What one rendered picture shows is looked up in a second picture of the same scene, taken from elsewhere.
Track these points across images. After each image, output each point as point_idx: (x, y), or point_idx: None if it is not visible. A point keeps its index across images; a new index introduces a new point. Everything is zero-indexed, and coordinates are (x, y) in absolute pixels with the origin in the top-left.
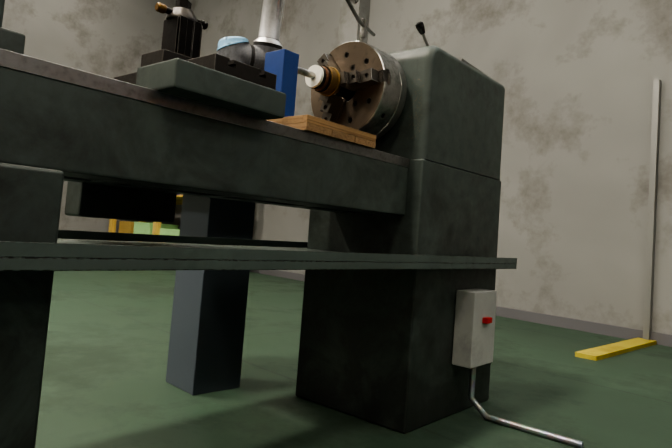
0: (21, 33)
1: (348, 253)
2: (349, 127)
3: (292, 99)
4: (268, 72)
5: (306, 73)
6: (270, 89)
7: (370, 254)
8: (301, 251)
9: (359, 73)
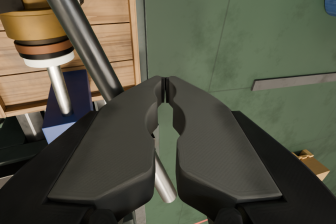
0: (132, 220)
1: (146, 38)
2: (137, 35)
3: (89, 89)
4: (155, 144)
5: (64, 79)
6: (159, 135)
7: (145, 16)
8: (148, 73)
9: None
